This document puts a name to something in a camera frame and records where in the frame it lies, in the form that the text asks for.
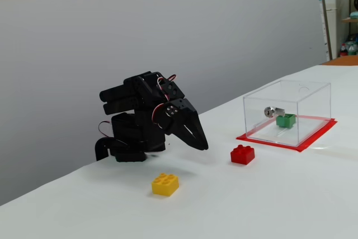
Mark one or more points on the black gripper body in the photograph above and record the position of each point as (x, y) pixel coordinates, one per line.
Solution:
(183, 116)

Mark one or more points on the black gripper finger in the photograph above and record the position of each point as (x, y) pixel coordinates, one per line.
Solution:
(170, 124)
(198, 130)

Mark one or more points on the green lego brick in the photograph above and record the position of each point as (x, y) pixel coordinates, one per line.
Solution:
(286, 121)

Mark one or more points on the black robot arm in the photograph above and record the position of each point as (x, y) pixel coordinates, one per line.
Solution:
(123, 93)

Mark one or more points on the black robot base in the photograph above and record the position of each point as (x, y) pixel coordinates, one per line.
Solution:
(126, 132)

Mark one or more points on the red lego brick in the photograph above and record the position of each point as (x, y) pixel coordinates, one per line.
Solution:
(242, 155)

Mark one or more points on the yellow lego brick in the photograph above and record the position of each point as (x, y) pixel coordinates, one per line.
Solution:
(165, 185)

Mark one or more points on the transparent plastic box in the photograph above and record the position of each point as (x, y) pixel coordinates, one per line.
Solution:
(307, 102)

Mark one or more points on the red mat under box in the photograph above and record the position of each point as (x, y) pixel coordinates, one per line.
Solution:
(313, 138)

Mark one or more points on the silver cam lock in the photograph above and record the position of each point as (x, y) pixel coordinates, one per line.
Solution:
(271, 112)

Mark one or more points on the black table clamp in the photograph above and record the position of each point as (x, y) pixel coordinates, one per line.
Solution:
(99, 149)

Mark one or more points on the orange table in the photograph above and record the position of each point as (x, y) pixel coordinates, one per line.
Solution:
(344, 60)

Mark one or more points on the red cap cola bottle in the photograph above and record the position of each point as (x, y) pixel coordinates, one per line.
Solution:
(343, 51)

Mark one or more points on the white refrigerator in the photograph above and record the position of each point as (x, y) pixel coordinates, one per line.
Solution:
(331, 26)

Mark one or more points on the metal shelf rack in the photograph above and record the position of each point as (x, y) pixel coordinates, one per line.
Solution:
(325, 12)

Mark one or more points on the green plastic bottle pack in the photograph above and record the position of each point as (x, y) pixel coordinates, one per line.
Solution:
(353, 48)

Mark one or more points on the teal object on shelf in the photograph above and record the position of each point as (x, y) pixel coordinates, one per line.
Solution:
(354, 15)

